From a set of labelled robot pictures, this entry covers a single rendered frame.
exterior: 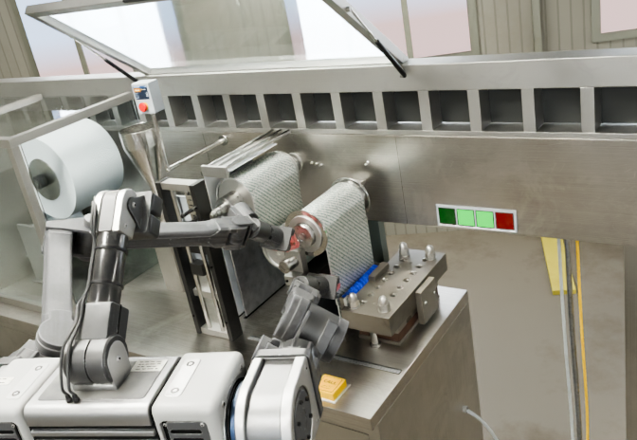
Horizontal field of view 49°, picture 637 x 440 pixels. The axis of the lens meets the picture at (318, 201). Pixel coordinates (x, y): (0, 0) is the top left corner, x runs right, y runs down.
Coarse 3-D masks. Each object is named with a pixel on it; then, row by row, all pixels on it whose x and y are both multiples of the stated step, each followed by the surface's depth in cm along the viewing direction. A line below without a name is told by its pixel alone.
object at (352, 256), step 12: (360, 228) 217; (348, 240) 211; (360, 240) 217; (336, 252) 206; (348, 252) 211; (360, 252) 218; (372, 252) 224; (336, 264) 206; (348, 264) 212; (360, 264) 218; (372, 264) 224; (348, 276) 213; (360, 276) 219; (348, 288) 213; (336, 300) 208
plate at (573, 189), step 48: (192, 144) 262; (240, 144) 249; (288, 144) 236; (336, 144) 225; (384, 144) 215; (432, 144) 206; (480, 144) 198; (528, 144) 190; (576, 144) 183; (624, 144) 176; (384, 192) 223; (432, 192) 213; (480, 192) 204; (528, 192) 196; (576, 192) 188; (624, 192) 181; (576, 240) 194; (624, 240) 186
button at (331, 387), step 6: (324, 378) 191; (330, 378) 191; (336, 378) 191; (342, 378) 190; (324, 384) 189; (330, 384) 189; (336, 384) 188; (342, 384) 188; (324, 390) 187; (330, 390) 186; (336, 390) 186; (342, 390) 189; (324, 396) 187; (330, 396) 185; (336, 396) 186
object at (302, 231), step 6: (294, 228) 202; (300, 228) 200; (306, 228) 199; (300, 234) 201; (306, 234) 200; (312, 234) 200; (300, 240) 203; (306, 240) 201; (312, 240) 200; (300, 246) 203; (306, 246) 202
